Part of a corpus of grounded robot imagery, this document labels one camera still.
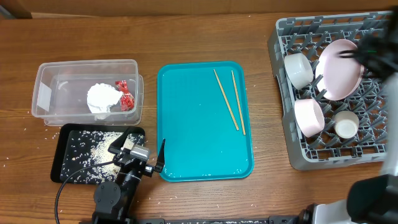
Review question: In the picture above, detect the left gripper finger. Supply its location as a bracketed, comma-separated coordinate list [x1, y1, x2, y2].
[154, 139, 165, 173]
[108, 127, 134, 154]

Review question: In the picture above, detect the white rice pile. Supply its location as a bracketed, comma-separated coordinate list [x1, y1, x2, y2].
[63, 130, 146, 183]

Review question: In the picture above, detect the large white round plate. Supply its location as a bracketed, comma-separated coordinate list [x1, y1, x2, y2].
[315, 39, 364, 101]

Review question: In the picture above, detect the red snack wrapper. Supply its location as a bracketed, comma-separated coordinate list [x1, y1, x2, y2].
[115, 80, 135, 111]

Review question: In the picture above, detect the white napkin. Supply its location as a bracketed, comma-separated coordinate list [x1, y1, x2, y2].
[86, 83, 123, 121]

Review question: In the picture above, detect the grey bowl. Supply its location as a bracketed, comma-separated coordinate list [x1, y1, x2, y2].
[284, 53, 313, 90]

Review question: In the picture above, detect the white paper cup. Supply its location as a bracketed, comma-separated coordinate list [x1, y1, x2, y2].
[333, 111, 359, 139]

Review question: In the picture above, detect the white bowl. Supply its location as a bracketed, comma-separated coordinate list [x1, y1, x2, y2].
[294, 99, 325, 138]

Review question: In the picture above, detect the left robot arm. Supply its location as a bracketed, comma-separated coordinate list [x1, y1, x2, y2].
[91, 128, 165, 223]

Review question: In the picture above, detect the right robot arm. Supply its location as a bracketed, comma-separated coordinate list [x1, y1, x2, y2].
[295, 6, 397, 224]

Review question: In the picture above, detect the grey dishwasher rack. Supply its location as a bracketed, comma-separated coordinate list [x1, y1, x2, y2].
[267, 11, 392, 170]

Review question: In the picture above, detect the black rectangular tray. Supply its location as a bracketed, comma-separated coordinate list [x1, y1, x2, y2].
[50, 124, 127, 185]

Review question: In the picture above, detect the clear plastic bin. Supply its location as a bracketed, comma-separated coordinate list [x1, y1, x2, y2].
[31, 59, 144, 126]

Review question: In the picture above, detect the teal plastic serving tray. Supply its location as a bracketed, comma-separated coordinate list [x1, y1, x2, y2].
[157, 61, 254, 182]

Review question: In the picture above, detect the left wooden chopstick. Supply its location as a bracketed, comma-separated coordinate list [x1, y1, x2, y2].
[213, 69, 239, 131]

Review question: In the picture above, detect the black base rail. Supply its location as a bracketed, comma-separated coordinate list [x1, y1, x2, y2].
[79, 215, 301, 224]

